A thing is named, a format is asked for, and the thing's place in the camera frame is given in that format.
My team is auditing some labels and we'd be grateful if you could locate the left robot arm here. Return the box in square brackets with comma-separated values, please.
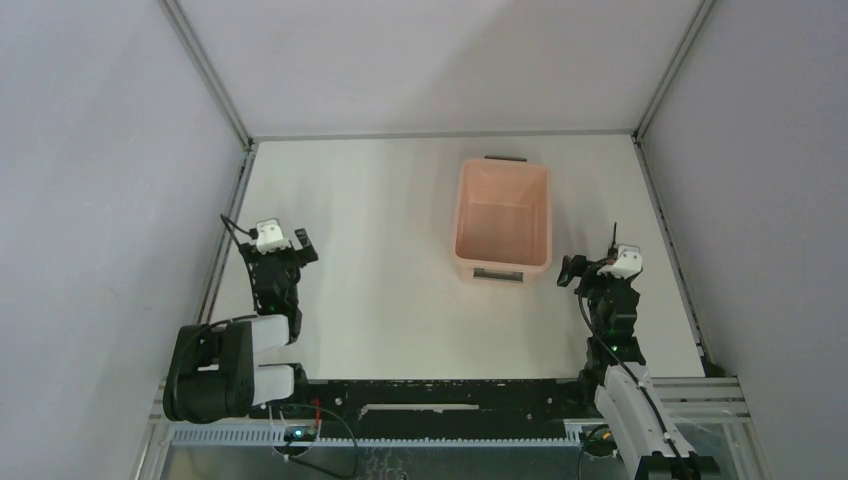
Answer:
[163, 223, 318, 424]

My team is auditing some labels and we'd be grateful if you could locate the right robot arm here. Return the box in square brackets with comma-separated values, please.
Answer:
[557, 246, 722, 479]

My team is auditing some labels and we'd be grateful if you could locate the pink plastic bin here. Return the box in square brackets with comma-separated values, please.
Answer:
[451, 157, 553, 285]

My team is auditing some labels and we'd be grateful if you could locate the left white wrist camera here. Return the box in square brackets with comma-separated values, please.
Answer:
[255, 218, 291, 254]

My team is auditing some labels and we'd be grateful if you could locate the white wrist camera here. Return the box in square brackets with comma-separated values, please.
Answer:
[598, 244, 643, 279]
[255, 218, 291, 254]

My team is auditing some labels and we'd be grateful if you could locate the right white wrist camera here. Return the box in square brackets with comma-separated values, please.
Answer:
[598, 244, 643, 279]

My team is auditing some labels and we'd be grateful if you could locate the aluminium frame base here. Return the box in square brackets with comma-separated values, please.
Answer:
[134, 377, 769, 479]

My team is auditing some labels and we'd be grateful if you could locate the black cable at base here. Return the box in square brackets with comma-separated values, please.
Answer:
[268, 402, 362, 480]

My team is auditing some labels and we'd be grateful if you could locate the black mounting rail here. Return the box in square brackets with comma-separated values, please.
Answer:
[287, 379, 600, 442]

